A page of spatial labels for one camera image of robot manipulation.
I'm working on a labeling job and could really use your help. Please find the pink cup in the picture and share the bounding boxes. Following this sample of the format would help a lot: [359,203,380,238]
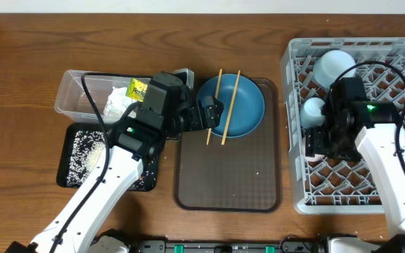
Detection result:
[302,135,326,162]

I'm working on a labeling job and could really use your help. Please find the brown serving tray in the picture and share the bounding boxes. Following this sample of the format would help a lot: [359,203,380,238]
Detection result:
[174,79,282,213]

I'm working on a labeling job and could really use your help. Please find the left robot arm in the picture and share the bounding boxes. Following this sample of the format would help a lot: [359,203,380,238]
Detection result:
[7,96,224,252]

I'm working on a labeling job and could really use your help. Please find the left wooden chopstick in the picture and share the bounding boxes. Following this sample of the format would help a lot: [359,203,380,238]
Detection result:
[206,69,223,145]

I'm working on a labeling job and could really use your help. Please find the dark blue plate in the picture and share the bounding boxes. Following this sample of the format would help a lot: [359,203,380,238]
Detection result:
[212,74,265,138]

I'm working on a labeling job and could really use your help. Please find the black plastic tray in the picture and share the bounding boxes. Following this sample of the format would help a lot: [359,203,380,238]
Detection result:
[56,122,160,193]

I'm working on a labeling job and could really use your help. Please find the wooden chopstick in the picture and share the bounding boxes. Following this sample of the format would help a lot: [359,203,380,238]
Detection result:
[206,69,223,145]
[221,70,241,145]

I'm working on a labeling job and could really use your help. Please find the grey dishwasher rack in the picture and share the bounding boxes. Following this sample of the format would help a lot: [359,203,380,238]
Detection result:
[281,37,405,214]

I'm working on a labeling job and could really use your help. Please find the light blue cup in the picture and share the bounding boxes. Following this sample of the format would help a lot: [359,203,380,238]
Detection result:
[300,97,325,129]

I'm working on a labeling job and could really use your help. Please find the green yellow snack wrapper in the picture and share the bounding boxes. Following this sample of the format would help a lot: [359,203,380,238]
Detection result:
[126,78,148,102]

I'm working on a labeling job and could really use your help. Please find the right wooden chopstick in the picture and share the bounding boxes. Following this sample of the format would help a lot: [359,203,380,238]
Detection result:
[221,70,241,145]

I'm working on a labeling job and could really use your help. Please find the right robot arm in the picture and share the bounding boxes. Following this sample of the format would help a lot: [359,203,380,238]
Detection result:
[300,98,405,252]

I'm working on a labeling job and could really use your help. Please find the clear plastic bin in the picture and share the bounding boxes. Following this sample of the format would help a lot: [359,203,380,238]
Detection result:
[54,69,154,124]

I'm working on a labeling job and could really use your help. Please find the white tissue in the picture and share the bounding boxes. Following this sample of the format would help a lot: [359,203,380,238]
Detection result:
[103,87,136,118]

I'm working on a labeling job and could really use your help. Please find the light blue rice bowl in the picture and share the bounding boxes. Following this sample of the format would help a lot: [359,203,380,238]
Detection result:
[313,50,356,89]

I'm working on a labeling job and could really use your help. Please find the white rice pile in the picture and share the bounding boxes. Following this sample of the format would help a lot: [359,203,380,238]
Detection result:
[65,130,158,192]

